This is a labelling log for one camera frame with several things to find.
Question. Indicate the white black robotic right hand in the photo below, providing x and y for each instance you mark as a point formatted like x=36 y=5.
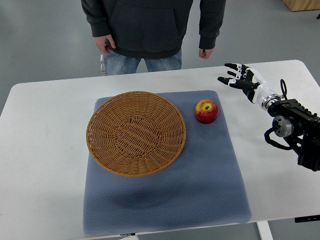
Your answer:
x=247 y=79

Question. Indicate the bystander hand on left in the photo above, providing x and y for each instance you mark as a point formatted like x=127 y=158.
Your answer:
x=105 y=44

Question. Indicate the bystander hand on right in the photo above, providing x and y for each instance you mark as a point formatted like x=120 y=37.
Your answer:
x=205 y=53

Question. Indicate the red yellow apple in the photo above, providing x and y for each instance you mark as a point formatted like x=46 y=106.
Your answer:
x=206 y=111

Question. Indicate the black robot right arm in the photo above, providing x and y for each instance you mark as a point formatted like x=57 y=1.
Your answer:
x=295 y=128

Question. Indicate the brown wicker basket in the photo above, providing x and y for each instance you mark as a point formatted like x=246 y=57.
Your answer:
x=136 y=134

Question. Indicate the person in dark hoodie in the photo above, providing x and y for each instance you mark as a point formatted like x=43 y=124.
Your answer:
x=143 y=30

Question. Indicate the wooden box in corner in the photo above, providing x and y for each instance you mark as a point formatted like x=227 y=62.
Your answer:
x=302 y=5

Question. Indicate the blue-grey textured mat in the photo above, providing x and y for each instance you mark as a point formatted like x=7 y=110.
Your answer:
x=203 y=187

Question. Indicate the white table leg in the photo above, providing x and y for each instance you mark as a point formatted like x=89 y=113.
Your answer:
x=264 y=230

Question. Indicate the black table control panel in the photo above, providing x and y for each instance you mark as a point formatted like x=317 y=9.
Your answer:
x=305 y=219

